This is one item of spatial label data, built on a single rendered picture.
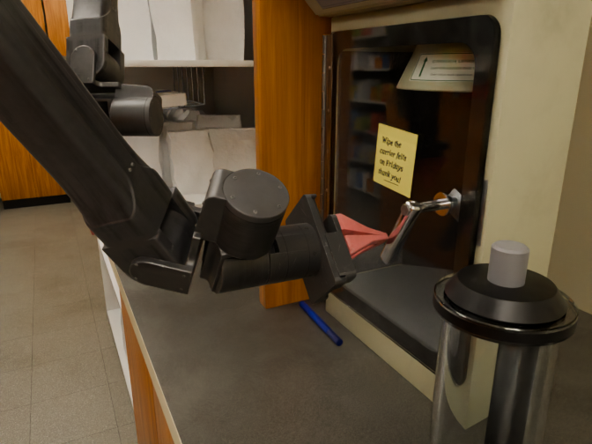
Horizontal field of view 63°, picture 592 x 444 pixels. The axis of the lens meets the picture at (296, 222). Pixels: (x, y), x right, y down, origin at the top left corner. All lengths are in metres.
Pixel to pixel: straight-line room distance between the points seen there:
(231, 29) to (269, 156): 1.08
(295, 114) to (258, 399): 0.43
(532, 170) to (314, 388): 0.38
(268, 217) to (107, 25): 0.49
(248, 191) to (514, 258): 0.22
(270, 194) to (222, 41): 1.43
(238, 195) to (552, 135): 0.34
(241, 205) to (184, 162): 1.30
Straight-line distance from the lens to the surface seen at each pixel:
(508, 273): 0.41
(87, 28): 0.81
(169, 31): 1.68
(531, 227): 0.59
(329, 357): 0.74
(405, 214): 0.52
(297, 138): 0.80
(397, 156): 0.61
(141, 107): 0.74
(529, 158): 0.56
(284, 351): 0.75
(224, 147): 1.74
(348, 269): 0.48
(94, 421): 2.24
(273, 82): 0.77
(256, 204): 0.40
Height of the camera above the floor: 1.34
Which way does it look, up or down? 18 degrees down
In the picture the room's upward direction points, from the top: straight up
